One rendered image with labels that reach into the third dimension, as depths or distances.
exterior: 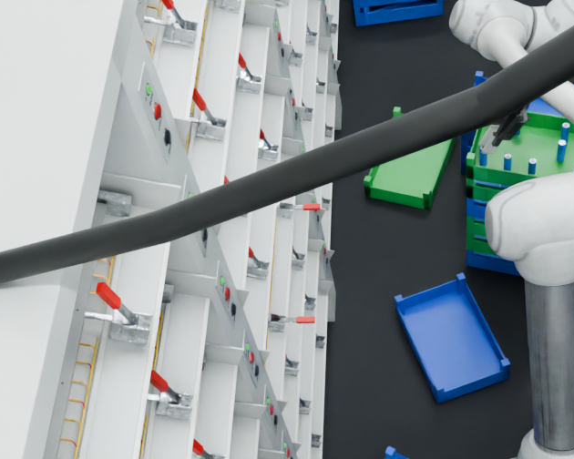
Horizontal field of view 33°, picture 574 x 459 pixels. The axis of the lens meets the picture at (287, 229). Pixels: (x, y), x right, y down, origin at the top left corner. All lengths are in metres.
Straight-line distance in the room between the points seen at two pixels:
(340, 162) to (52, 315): 0.28
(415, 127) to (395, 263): 2.22
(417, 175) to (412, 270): 0.34
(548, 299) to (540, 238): 0.14
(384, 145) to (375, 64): 2.71
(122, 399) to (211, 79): 0.64
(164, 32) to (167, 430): 0.50
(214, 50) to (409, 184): 1.52
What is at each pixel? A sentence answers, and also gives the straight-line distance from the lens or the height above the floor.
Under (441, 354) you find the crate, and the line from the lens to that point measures 2.66.
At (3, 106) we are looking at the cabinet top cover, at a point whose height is 1.74.
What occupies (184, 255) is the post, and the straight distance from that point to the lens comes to 1.20.
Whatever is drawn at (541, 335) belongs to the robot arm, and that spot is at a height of 0.76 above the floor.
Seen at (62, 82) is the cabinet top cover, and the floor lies 1.74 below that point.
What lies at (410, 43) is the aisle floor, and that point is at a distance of 3.38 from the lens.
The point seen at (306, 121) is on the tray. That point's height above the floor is 0.55.
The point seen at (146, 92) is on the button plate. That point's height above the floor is 1.64.
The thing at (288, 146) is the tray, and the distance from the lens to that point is 2.11.
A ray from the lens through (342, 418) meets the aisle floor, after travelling 2.60.
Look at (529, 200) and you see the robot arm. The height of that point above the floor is 1.00.
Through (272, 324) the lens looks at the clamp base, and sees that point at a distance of 1.87.
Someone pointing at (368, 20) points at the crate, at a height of 0.02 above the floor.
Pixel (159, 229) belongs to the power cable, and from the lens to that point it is 0.70.
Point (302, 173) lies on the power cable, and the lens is 0.64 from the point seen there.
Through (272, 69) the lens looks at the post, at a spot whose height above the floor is 1.00.
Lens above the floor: 2.36
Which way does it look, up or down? 54 degrees down
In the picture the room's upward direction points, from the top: 15 degrees counter-clockwise
